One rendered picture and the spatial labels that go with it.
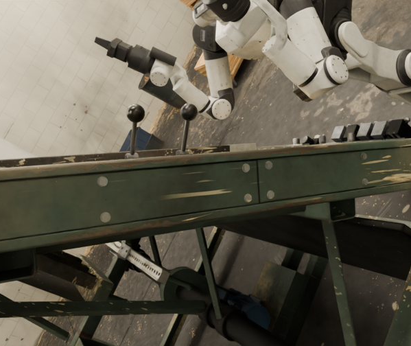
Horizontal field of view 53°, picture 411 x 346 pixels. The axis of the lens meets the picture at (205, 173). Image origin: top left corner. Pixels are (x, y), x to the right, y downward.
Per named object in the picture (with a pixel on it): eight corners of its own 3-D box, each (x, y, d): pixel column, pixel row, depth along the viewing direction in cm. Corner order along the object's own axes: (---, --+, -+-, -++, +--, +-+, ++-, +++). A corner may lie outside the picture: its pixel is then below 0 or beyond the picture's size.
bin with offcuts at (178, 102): (200, 80, 582) (162, 53, 556) (184, 112, 574) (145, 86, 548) (186, 85, 629) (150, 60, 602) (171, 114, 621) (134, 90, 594)
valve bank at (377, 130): (453, 139, 136) (410, 99, 126) (440, 177, 133) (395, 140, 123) (340, 145, 180) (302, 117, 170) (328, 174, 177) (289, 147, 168)
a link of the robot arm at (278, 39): (232, 22, 97) (272, 60, 102) (258, -9, 95) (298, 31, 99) (228, 20, 103) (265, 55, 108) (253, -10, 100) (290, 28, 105)
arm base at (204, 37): (221, 47, 164) (214, 18, 161) (246, 42, 156) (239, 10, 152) (196, 55, 155) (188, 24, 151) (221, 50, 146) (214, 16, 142)
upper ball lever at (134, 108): (142, 165, 89) (148, 108, 83) (125, 167, 87) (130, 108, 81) (136, 157, 92) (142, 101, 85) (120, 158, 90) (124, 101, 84)
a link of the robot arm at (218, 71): (230, 108, 172) (221, 53, 163) (242, 114, 160) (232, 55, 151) (204, 115, 169) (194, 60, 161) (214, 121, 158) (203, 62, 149)
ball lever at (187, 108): (192, 162, 95) (202, 107, 88) (177, 163, 93) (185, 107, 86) (186, 154, 97) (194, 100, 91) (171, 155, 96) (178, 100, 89)
